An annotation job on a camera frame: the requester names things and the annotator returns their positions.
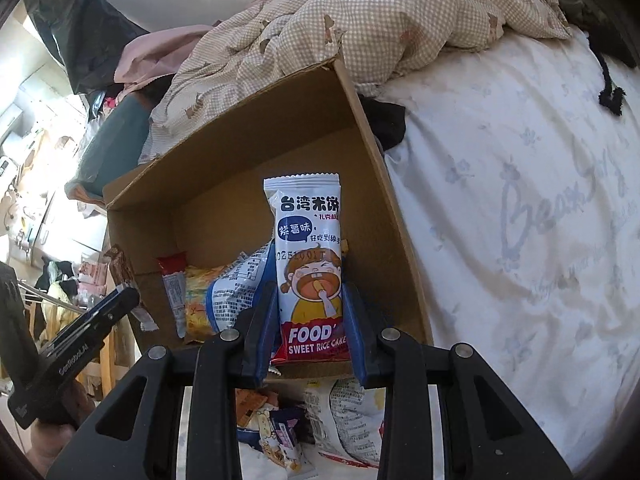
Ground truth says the orange yellow snack bag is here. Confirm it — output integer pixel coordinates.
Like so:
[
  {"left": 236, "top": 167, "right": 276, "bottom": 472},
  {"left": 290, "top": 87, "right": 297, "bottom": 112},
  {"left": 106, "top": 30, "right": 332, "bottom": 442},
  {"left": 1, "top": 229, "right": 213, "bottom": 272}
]
[{"left": 184, "top": 264, "right": 229, "bottom": 342}]

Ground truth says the brown white chocolate snack packet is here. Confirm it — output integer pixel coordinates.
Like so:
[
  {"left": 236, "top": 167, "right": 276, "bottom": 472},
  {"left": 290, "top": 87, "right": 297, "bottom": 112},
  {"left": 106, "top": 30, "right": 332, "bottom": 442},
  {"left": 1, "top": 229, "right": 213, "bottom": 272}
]
[{"left": 104, "top": 245, "right": 158, "bottom": 333}]

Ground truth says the red white stick packet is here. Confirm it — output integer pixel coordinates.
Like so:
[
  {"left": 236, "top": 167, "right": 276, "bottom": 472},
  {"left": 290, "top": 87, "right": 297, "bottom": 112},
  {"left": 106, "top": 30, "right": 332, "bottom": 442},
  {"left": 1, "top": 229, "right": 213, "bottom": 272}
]
[{"left": 156, "top": 252, "right": 188, "bottom": 339}]

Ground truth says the white blue snack bag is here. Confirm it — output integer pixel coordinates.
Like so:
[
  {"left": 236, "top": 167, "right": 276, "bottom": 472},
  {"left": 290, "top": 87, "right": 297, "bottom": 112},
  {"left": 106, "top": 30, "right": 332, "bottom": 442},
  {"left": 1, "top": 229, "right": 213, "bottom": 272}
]
[{"left": 206, "top": 242, "right": 273, "bottom": 334}]

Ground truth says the white rice cake packet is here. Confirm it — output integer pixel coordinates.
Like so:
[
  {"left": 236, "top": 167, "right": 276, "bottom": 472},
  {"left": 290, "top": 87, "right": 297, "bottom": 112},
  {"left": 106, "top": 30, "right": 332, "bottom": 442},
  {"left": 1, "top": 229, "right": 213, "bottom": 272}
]
[{"left": 264, "top": 174, "right": 349, "bottom": 364}]

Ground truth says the blue yellow bear snack bag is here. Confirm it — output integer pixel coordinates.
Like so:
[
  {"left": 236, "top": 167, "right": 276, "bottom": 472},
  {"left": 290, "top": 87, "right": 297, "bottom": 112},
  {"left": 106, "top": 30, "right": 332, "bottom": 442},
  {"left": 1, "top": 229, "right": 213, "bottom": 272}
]
[{"left": 341, "top": 238, "right": 349, "bottom": 278}]

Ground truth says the left hand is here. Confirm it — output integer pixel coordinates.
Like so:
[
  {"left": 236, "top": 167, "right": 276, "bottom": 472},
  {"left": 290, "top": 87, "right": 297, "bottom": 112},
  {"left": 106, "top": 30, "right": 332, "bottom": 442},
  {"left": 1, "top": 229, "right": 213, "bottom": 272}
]
[{"left": 26, "top": 382, "right": 96, "bottom": 477}]

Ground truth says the tan orange snack bar packet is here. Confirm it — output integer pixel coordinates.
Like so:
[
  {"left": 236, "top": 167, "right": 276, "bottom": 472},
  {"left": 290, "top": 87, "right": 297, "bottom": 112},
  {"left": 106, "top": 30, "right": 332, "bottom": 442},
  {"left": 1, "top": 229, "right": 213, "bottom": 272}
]
[{"left": 235, "top": 388, "right": 269, "bottom": 428}]

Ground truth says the white red snack bag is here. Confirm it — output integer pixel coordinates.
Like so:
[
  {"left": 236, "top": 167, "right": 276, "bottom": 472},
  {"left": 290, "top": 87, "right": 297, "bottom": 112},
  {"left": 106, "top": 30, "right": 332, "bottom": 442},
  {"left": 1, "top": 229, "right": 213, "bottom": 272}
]
[{"left": 304, "top": 378, "right": 386, "bottom": 468}]

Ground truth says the dark purple snack packet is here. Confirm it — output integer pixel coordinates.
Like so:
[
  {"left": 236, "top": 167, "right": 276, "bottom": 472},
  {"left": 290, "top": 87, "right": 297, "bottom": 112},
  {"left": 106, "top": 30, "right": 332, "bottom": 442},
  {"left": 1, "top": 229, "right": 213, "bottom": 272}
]
[{"left": 236, "top": 404, "right": 317, "bottom": 453}]

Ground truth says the brown cardboard box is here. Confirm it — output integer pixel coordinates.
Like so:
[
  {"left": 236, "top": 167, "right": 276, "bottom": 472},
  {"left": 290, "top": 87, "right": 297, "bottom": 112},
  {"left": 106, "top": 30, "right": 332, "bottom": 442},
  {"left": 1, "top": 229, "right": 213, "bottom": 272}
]
[{"left": 103, "top": 58, "right": 432, "bottom": 378}]

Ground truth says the teal bed headboard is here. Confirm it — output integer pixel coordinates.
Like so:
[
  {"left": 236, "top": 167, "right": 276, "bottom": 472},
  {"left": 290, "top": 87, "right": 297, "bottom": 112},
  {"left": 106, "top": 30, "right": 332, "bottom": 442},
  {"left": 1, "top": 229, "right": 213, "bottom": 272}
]
[{"left": 64, "top": 91, "right": 155, "bottom": 205}]

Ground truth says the white printed bed sheet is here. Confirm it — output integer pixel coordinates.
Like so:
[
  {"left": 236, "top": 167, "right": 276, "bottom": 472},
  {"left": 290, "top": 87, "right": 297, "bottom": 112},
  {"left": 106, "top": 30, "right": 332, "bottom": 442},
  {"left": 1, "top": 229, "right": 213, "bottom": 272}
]
[{"left": 380, "top": 30, "right": 639, "bottom": 472}]

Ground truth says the black plastic bag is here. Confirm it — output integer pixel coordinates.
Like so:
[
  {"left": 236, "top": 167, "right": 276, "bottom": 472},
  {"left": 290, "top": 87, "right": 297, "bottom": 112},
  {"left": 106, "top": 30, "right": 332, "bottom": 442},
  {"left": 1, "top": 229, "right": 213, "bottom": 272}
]
[{"left": 23, "top": 0, "right": 146, "bottom": 94}]

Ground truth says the pink cloth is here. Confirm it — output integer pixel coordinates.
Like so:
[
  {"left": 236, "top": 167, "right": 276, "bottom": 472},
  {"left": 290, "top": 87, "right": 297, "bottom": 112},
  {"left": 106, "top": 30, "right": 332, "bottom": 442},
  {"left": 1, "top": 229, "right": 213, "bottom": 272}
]
[{"left": 114, "top": 20, "right": 222, "bottom": 103}]

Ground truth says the checkered beige quilt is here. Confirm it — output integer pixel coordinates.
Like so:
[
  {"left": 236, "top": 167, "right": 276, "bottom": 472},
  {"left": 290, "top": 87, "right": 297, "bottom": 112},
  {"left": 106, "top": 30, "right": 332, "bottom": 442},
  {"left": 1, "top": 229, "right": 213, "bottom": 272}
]
[{"left": 141, "top": 0, "right": 570, "bottom": 162}]

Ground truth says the dark camouflage garment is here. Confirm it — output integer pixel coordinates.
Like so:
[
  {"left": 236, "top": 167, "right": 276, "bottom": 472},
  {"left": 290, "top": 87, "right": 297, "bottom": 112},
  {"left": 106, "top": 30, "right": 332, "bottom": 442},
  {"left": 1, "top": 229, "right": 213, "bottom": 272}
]
[{"left": 559, "top": 0, "right": 638, "bottom": 117}]

